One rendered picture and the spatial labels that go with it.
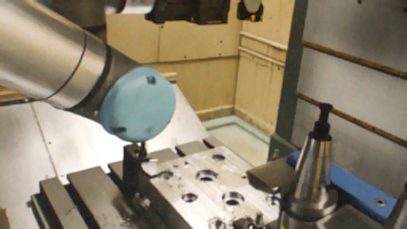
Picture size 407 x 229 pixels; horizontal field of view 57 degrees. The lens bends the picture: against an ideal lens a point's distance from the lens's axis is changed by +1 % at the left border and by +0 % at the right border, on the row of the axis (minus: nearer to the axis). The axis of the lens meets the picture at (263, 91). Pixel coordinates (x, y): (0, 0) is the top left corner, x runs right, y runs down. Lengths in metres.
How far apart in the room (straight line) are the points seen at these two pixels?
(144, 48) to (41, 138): 0.54
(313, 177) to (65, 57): 0.26
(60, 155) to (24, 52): 1.14
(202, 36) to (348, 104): 0.98
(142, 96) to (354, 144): 0.80
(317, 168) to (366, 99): 0.65
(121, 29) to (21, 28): 1.32
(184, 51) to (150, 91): 1.44
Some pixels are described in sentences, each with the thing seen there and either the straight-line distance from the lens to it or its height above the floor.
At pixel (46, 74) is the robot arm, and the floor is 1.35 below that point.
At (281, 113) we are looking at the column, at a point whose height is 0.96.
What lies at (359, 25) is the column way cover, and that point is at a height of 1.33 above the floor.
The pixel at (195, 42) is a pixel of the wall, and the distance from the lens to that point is 1.82.
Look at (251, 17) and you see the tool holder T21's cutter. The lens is 0.63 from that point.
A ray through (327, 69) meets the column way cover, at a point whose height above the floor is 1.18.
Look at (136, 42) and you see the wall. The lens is 1.69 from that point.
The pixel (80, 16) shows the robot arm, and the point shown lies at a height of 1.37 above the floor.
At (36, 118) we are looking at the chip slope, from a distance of 1.57.
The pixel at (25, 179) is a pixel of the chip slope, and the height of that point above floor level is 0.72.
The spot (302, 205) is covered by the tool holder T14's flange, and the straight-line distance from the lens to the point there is 0.40.
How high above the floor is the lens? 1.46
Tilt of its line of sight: 19 degrees down
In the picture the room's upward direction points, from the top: 8 degrees clockwise
